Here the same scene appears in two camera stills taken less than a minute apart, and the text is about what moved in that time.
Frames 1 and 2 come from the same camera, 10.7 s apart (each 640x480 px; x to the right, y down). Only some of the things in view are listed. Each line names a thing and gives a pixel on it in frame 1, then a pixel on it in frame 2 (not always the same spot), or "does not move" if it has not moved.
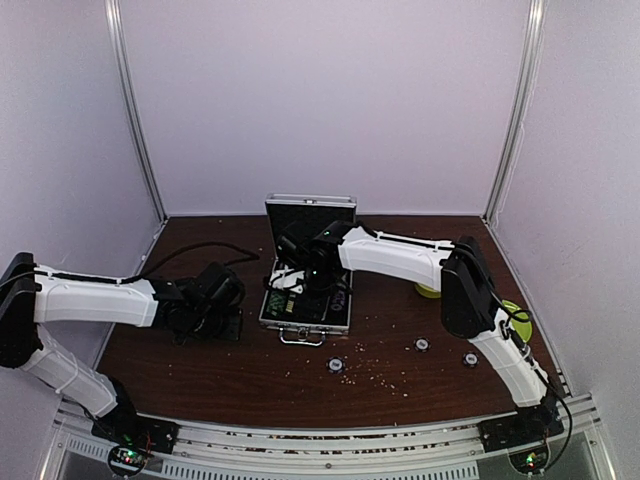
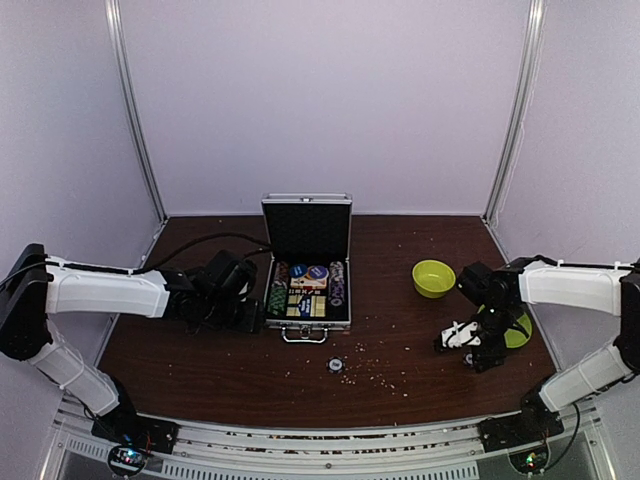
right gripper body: [320, 282] -> [497, 321]
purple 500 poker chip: [335, 364] does not move
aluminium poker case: [303, 314] does not move
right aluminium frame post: [520, 108] does not move
